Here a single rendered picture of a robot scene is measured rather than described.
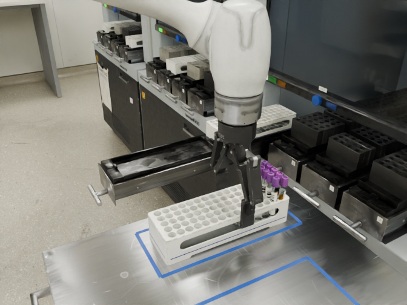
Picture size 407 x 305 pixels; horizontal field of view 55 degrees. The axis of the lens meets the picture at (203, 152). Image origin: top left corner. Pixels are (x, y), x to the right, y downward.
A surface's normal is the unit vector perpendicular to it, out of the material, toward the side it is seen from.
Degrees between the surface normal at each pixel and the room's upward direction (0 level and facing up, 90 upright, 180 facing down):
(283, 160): 90
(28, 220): 0
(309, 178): 90
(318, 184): 90
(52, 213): 0
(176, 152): 0
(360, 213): 90
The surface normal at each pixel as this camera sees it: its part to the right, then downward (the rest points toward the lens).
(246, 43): 0.11, 0.35
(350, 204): -0.87, 0.25
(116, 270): 0.00, -0.87
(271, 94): 0.50, 0.42
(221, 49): -0.67, 0.30
